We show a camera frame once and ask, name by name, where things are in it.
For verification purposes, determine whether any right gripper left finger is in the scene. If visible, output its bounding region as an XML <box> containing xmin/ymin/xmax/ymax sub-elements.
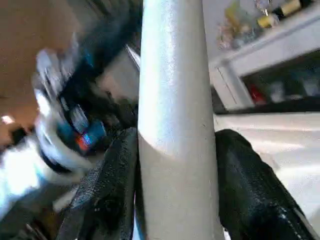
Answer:
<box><xmin>60</xmin><ymin>127</ymin><xmax>139</xmax><ymax>240</ymax></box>

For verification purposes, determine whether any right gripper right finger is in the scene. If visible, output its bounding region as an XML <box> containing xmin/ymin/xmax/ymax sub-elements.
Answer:
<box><xmin>215</xmin><ymin>128</ymin><xmax>320</xmax><ymax>240</ymax></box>

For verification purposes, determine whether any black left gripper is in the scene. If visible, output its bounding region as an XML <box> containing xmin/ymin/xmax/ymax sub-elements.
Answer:
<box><xmin>57</xmin><ymin>75</ymin><xmax>138</xmax><ymax>153</ymax></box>

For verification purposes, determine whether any white plastic table top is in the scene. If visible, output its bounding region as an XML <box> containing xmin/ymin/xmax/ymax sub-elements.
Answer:
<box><xmin>214</xmin><ymin>112</ymin><xmax>320</xmax><ymax>236</ymax></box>

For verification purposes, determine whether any white plastic table leg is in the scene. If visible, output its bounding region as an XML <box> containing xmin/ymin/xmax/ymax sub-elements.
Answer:
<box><xmin>136</xmin><ymin>0</ymin><xmax>227</xmax><ymax>240</ymax></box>

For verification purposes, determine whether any red bottle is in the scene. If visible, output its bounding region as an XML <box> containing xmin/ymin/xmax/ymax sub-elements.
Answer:
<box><xmin>247</xmin><ymin>85</ymin><xmax>266</xmax><ymax>104</ymax></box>

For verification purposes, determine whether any white glass-door cabinet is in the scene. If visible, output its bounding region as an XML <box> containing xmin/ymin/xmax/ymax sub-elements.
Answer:
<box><xmin>207</xmin><ymin>0</ymin><xmax>320</xmax><ymax>113</ymax></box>

